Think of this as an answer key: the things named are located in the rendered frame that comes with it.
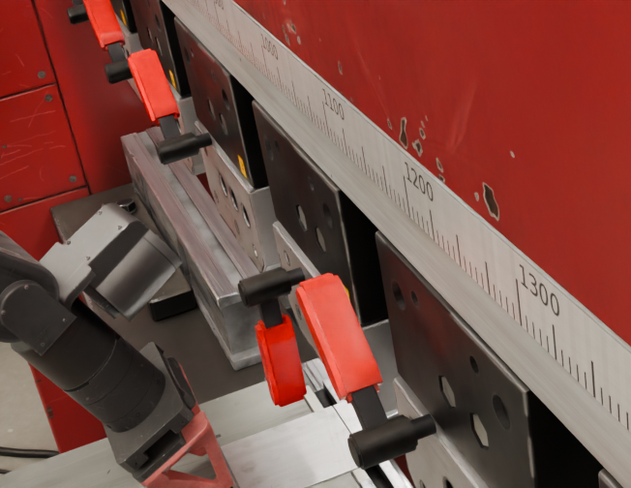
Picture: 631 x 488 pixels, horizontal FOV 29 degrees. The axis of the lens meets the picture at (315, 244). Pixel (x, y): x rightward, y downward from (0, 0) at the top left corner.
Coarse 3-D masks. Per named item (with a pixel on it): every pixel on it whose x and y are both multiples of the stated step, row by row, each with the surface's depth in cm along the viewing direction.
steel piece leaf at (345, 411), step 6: (342, 402) 103; (336, 408) 102; (342, 408) 102; (348, 408) 102; (342, 414) 101; (348, 414) 101; (354, 414) 101; (348, 420) 101; (354, 420) 100; (348, 426) 100; (354, 426) 100; (360, 426) 100
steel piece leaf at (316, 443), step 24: (264, 432) 101; (288, 432) 101; (312, 432) 100; (336, 432) 100; (240, 456) 99; (264, 456) 98; (288, 456) 98; (312, 456) 97; (336, 456) 97; (240, 480) 96; (264, 480) 96; (288, 480) 95; (312, 480) 95
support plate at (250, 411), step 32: (256, 384) 108; (224, 416) 104; (256, 416) 103; (288, 416) 103; (96, 448) 103; (0, 480) 102; (32, 480) 101; (64, 480) 100; (96, 480) 100; (128, 480) 99; (352, 480) 94
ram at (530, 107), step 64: (256, 0) 66; (320, 0) 55; (384, 0) 47; (448, 0) 41; (512, 0) 37; (576, 0) 33; (320, 64) 58; (384, 64) 50; (448, 64) 43; (512, 64) 38; (576, 64) 34; (384, 128) 52; (448, 128) 45; (512, 128) 40; (576, 128) 35; (448, 192) 47; (512, 192) 41; (576, 192) 37; (448, 256) 50; (576, 256) 38; (512, 320) 45; (576, 384) 41
